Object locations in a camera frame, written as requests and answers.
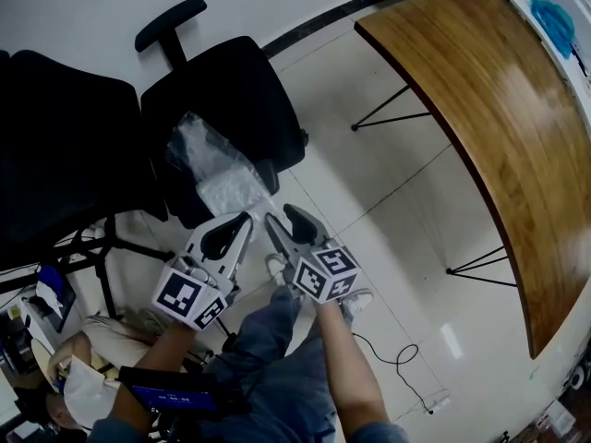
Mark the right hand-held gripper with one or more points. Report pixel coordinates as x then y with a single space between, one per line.
328 275

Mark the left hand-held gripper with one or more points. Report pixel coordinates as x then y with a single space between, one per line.
184 293

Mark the person's left forearm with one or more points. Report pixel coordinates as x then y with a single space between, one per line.
152 367

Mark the person's right forearm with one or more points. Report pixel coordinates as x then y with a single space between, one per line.
351 376

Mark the blue plastic bag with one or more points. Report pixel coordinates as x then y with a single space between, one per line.
551 21

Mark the person's left white shoe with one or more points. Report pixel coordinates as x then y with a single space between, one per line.
274 266

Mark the person's white shoe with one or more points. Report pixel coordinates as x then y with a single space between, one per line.
274 266
360 302

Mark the person's right white shoe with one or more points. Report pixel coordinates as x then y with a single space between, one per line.
360 302

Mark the clear plastic package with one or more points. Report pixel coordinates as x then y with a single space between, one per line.
198 141

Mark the person's blue jeans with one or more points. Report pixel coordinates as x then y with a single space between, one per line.
277 362

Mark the black table leg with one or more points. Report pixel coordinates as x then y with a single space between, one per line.
388 109
480 266

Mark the black chest-mounted monitor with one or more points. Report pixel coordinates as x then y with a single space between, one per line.
175 397

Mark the black office chair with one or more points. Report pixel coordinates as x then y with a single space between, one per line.
69 146

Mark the person's blue shirt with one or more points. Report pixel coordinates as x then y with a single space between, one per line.
378 434

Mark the white floor power strip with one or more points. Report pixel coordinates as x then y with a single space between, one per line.
437 403

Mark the black monitor mount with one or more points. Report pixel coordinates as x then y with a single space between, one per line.
231 399

